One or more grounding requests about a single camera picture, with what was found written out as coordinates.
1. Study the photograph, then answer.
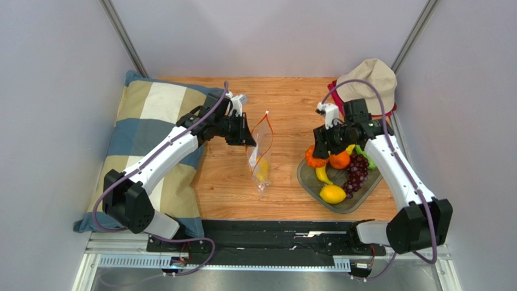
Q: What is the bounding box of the right aluminium corner post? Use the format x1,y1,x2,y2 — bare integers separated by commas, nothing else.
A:
391,0,441,74

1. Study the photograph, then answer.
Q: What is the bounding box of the yellow lemon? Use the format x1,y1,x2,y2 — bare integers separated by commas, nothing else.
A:
319,185,346,204

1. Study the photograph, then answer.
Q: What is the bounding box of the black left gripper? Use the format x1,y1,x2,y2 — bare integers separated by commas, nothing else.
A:
214,113,256,147

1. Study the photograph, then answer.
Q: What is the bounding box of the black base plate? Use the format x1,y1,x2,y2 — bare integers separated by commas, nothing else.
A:
146,219,387,267

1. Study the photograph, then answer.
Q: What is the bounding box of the purple grape bunch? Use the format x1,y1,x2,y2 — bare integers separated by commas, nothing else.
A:
342,154,370,199

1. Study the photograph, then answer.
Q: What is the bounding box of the beige bucket hat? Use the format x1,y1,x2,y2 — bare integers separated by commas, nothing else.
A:
335,58,397,100

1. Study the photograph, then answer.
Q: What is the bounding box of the aluminium front rail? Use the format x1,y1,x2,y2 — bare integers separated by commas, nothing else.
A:
73,228,461,290

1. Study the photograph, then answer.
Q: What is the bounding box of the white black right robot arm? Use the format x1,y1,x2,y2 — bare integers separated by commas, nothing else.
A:
313,99,453,254

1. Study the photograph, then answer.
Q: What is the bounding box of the orange tangerine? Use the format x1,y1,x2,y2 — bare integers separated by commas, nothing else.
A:
329,151,351,170

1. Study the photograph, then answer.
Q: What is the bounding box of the yellow pear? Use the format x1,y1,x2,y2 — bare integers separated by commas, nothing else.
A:
254,158,270,182

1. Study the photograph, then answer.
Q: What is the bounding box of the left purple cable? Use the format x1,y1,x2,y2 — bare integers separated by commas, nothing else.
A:
92,81,230,278

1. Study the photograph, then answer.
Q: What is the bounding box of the yellow banana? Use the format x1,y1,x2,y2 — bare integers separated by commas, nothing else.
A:
315,165,334,185

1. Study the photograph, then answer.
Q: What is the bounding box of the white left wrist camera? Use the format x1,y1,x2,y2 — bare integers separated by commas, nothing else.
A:
226,92,248,117

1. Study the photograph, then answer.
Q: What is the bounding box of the left aluminium corner post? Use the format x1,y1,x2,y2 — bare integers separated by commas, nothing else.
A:
99,0,149,77

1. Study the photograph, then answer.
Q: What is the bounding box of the red cloth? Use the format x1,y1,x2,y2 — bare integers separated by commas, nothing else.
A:
331,81,397,116

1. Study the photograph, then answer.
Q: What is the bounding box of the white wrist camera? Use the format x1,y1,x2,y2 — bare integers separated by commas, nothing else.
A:
226,92,248,117
316,103,340,129

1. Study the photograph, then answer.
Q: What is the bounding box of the checked blue beige pillow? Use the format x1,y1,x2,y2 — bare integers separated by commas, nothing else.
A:
73,70,225,239

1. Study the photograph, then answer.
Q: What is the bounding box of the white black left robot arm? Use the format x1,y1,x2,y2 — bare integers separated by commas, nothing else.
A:
95,90,256,240

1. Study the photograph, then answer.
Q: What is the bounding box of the orange mini pumpkin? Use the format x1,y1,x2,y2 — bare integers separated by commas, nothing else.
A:
305,145,329,169

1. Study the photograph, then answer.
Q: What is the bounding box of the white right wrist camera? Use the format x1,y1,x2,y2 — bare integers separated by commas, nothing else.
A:
316,103,340,129

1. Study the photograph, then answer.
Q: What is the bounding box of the clear orange zip top bag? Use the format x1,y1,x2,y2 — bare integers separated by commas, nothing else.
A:
246,110,274,198

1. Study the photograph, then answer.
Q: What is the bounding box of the green cucumber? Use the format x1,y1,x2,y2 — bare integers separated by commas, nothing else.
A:
354,144,377,170

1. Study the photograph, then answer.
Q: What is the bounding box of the aluminium corner post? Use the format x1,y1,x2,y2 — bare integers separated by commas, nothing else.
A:
99,0,149,77
391,0,441,74

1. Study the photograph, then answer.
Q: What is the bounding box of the grey plastic fruit tray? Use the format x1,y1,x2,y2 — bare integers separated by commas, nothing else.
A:
297,161,382,214

